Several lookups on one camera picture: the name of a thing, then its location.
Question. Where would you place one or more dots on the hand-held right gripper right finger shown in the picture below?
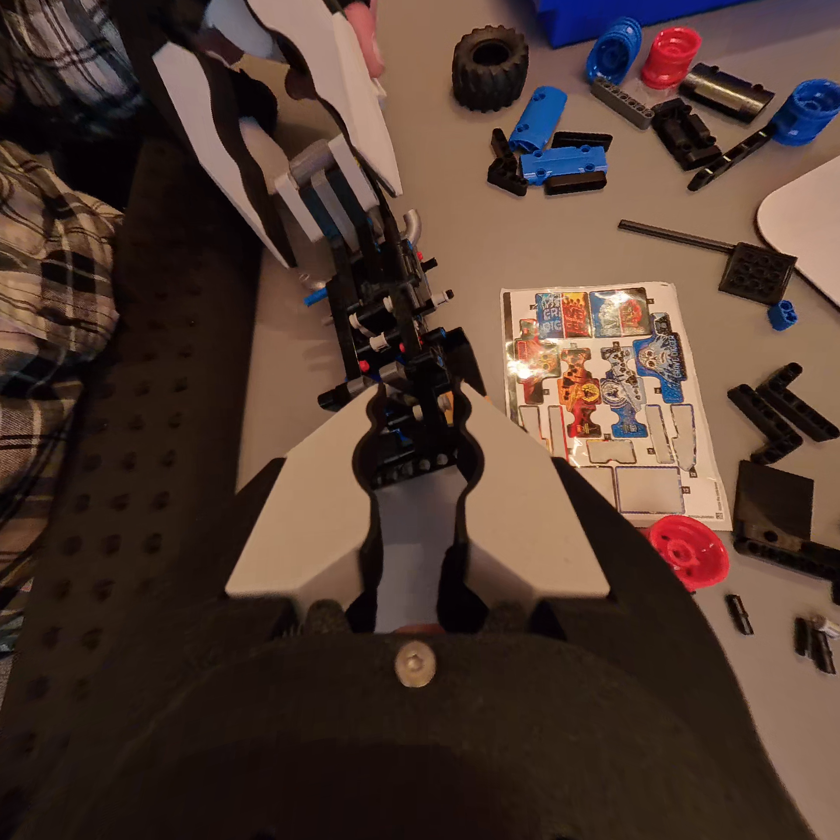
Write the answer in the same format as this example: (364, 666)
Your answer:
(525, 525)

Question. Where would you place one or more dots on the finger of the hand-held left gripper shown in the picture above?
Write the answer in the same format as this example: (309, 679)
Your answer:
(203, 124)
(348, 79)

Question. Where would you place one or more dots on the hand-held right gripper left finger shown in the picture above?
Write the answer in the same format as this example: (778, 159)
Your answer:
(308, 525)

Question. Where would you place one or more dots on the toy car chassis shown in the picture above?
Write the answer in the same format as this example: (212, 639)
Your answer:
(312, 170)

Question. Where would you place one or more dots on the grey desk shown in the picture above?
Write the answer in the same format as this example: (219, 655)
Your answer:
(459, 229)

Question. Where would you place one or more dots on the black toy tire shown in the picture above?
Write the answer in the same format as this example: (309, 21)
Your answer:
(472, 79)

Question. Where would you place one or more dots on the red toy wheel hub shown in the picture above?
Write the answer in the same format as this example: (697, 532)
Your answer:
(669, 59)
(689, 551)

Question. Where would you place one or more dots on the black perforated pad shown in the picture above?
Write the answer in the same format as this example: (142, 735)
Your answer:
(144, 459)

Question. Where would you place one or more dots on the colourful sticker sheet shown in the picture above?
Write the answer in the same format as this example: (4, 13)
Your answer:
(623, 367)

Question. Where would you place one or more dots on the black small angled beam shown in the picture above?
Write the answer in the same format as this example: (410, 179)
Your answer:
(508, 177)

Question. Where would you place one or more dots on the blue curved toy panel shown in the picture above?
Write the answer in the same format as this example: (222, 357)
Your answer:
(538, 118)

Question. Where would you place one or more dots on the black small pin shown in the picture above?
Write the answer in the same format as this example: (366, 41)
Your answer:
(739, 615)

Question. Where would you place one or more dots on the blue flat toy panel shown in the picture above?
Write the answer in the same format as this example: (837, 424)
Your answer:
(564, 164)

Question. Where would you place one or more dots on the black short toy beam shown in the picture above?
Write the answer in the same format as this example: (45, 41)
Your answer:
(581, 140)

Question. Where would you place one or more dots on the black angled toy panel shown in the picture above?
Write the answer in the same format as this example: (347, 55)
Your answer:
(771, 499)

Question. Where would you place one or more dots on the blue tagged storage bin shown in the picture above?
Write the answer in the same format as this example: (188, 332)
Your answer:
(590, 19)

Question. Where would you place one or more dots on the small black curved panel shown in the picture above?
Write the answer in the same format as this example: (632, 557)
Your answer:
(574, 185)

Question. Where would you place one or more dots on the blue toy wheel hub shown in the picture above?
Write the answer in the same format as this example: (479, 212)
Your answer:
(610, 56)
(807, 111)

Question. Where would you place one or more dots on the grey toy beam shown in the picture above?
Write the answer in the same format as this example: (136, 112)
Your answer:
(623, 103)

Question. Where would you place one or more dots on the small grey black pins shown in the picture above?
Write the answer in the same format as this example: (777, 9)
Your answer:
(817, 646)

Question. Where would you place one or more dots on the blue small toy connector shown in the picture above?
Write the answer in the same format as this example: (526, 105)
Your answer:
(782, 316)

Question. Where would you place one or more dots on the black square grid plate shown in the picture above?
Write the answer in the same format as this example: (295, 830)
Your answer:
(758, 272)

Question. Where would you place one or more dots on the black curved toy panel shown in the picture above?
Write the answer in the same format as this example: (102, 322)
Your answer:
(722, 95)

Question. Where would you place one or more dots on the black long toy beam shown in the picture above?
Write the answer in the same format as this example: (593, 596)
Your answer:
(728, 161)

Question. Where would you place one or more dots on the black toy frame piece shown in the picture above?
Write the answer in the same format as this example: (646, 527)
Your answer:
(686, 134)

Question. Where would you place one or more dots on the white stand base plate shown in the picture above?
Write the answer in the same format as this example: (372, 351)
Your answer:
(814, 223)

